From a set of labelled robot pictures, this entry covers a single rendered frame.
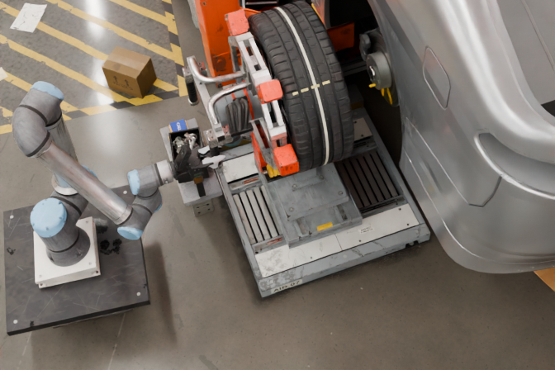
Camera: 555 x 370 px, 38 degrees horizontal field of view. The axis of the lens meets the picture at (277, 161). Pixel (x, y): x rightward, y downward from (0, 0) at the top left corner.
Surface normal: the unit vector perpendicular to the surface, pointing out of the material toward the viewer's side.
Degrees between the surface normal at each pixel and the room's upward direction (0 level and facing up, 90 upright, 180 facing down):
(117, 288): 0
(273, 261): 0
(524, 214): 89
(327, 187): 0
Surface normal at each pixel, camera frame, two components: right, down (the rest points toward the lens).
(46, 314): -0.06, -0.56
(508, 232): -0.36, 0.78
